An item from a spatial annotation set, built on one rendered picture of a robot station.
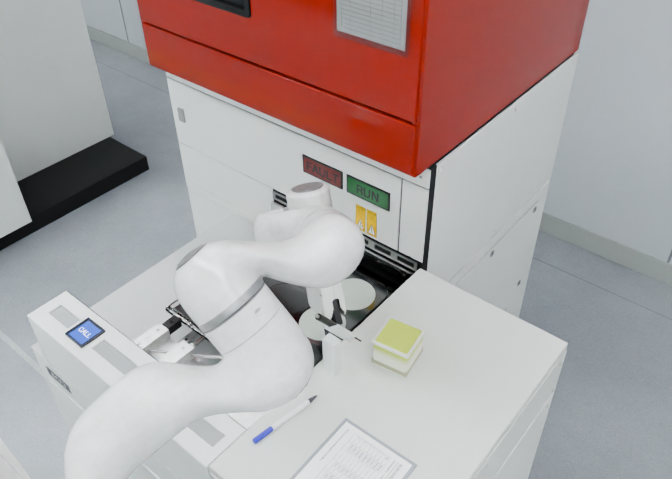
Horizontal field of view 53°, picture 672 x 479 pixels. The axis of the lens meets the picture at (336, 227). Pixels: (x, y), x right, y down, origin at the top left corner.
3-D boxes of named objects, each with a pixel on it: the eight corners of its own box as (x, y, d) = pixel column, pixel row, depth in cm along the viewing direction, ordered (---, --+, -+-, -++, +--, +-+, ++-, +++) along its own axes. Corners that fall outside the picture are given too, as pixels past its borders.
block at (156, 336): (161, 330, 145) (158, 321, 143) (171, 338, 143) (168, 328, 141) (130, 353, 140) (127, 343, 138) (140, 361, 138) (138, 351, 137)
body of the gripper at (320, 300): (293, 257, 135) (303, 306, 139) (312, 274, 126) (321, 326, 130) (327, 247, 138) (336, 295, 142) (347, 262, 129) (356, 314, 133)
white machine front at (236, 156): (193, 183, 199) (170, 56, 174) (423, 307, 158) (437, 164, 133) (185, 187, 197) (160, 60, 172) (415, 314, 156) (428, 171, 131)
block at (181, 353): (185, 348, 141) (183, 339, 139) (196, 356, 139) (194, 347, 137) (155, 372, 136) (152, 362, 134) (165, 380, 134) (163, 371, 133)
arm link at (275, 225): (259, 281, 102) (259, 254, 133) (360, 260, 104) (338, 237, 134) (247, 224, 101) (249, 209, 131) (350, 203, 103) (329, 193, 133)
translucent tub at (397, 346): (388, 339, 131) (389, 314, 127) (423, 354, 128) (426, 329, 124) (370, 365, 126) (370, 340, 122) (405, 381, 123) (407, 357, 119)
